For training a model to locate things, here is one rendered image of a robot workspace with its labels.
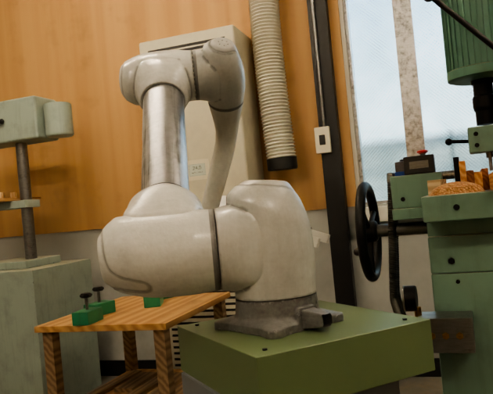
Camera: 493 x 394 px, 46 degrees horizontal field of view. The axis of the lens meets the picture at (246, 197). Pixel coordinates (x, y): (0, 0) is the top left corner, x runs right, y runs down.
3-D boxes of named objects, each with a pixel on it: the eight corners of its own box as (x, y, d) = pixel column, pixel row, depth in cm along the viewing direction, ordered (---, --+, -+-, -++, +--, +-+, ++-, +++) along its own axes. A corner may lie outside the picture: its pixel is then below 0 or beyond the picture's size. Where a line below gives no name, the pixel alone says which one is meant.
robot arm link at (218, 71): (242, 83, 165) (195, 87, 164) (241, 26, 152) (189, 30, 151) (247, 112, 156) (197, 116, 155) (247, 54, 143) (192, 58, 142)
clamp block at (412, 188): (398, 207, 172) (395, 177, 172) (446, 203, 167) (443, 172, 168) (392, 209, 158) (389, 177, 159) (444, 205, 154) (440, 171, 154)
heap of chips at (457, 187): (430, 195, 142) (429, 184, 142) (484, 191, 138) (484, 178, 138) (427, 196, 134) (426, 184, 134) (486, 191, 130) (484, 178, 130)
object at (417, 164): (398, 177, 171) (397, 158, 171) (437, 173, 167) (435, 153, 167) (393, 176, 158) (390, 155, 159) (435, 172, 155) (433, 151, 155)
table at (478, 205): (407, 213, 194) (405, 195, 194) (506, 205, 183) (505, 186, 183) (381, 226, 137) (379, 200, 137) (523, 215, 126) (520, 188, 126)
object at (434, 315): (421, 344, 142) (418, 311, 142) (475, 344, 137) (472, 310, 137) (419, 353, 134) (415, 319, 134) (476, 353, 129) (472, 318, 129)
